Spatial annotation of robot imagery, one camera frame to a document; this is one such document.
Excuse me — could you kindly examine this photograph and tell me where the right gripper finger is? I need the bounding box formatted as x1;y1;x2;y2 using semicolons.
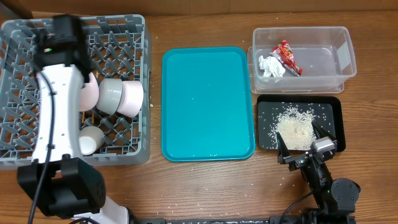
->
276;132;291;164
312;121;336;142

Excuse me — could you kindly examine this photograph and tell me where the pile of rice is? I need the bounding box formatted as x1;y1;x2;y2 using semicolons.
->
258;102;316;151

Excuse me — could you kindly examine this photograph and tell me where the white napkin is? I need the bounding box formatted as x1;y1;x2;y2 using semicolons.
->
258;55;285;77

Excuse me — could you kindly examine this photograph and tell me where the red snack wrapper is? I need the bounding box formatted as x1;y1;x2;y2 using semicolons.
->
270;40;302;77

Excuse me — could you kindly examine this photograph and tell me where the small pink bowl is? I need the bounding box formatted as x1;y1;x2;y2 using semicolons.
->
117;81;144;118

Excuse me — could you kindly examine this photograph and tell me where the grey bowl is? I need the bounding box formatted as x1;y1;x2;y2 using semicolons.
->
96;78;123;115

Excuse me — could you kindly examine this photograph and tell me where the white cup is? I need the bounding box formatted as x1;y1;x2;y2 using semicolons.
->
79;126;104;156

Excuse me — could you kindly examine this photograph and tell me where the large white plate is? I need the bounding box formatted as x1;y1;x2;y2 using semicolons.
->
79;73;99;112

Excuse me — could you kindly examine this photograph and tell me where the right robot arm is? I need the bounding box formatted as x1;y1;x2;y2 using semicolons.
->
277;121;361;224

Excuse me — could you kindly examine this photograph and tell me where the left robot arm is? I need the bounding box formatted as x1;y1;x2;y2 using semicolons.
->
17;14;136;223

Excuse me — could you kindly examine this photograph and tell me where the black tray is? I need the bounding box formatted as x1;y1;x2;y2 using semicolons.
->
257;95;346;152

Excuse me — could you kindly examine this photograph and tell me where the clear plastic bin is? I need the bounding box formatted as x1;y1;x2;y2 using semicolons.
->
251;26;357;92

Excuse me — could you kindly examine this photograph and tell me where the teal plastic tray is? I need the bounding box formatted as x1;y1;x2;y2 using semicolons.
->
161;47;256;162

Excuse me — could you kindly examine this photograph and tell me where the grey dish rack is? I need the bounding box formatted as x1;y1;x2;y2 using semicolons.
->
1;14;152;170

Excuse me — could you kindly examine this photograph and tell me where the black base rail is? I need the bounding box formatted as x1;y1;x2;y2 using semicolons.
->
133;215;356;224

